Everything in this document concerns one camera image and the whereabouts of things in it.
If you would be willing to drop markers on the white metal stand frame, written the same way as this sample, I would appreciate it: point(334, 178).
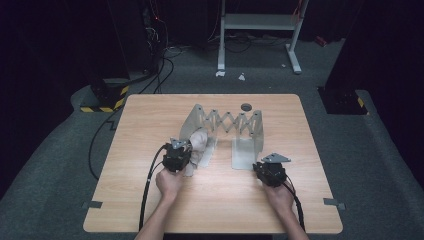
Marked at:
point(256, 21)

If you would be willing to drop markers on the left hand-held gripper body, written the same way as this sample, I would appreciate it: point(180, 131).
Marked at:
point(176, 158)

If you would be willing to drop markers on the white expandable metal bookend rack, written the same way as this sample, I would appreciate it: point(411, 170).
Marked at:
point(245, 155)

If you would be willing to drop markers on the person's right hand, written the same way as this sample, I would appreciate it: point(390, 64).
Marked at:
point(281, 198)

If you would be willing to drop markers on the grey round table grommet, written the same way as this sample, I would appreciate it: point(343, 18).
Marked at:
point(246, 107)

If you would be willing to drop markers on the person's left hand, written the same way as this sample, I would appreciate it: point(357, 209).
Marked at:
point(170, 185)

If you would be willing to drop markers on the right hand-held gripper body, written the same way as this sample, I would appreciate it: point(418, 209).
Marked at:
point(271, 173)

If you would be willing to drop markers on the grey tape piece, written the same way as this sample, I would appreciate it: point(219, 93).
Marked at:
point(333, 202)
point(93, 204)

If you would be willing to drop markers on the small red object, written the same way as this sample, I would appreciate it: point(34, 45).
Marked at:
point(321, 41)

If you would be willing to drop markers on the black yellow striped stand base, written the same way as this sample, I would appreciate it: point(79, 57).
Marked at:
point(343, 101)
point(110, 98)

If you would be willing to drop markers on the white paper scrap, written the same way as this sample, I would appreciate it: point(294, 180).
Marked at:
point(220, 73)
point(241, 77)

